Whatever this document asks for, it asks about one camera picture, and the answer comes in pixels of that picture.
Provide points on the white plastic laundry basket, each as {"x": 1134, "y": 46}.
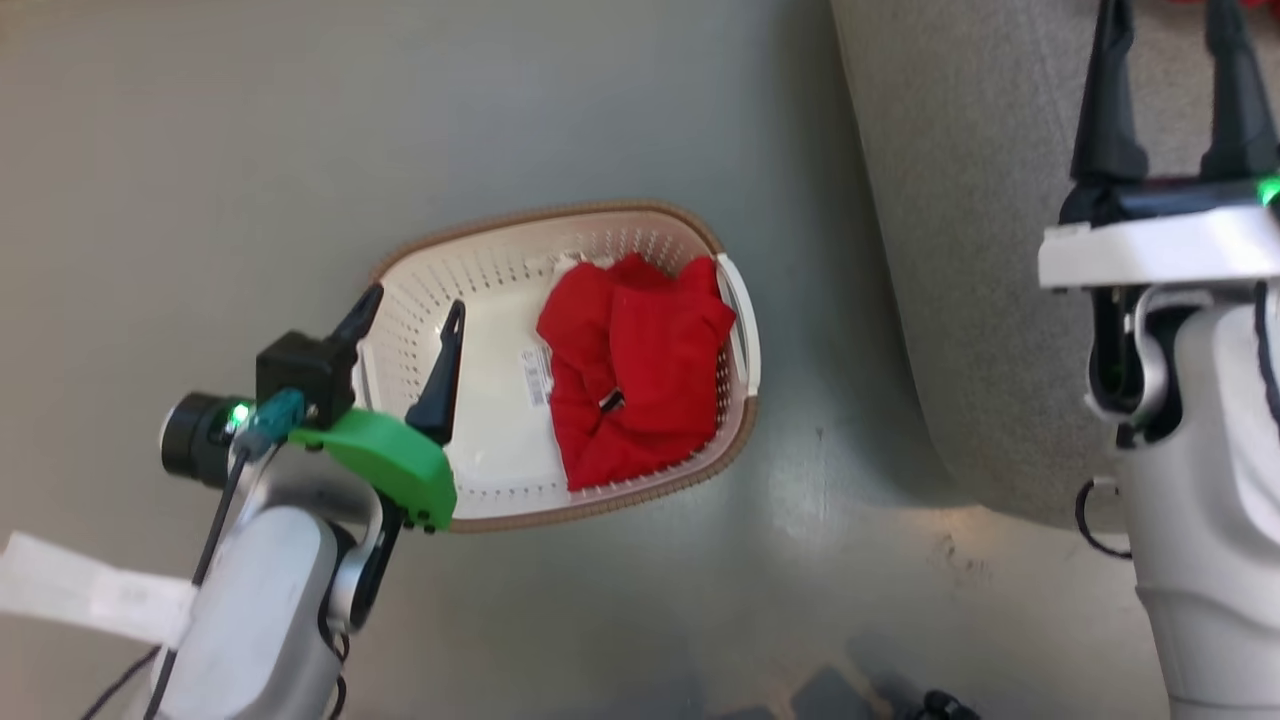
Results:
{"x": 480, "y": 300}

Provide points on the white barcode sticker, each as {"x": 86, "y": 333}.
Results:
{"x": 537, "y": 376}

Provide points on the plain red garment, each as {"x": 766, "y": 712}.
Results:
{"x": 650, "y": 370}

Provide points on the white paper tag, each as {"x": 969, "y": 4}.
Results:
{"x": 90, "y": 590}

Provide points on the grey fabric sofa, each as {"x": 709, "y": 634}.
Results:
{"x": 960, "y": 250}

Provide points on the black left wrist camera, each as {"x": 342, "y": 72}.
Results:
{"x": 300, "y": 375}

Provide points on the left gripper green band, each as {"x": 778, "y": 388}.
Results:
{"x": 385, "y": 462}

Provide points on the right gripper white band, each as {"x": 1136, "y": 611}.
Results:
{"x": 1150, "y": 245}

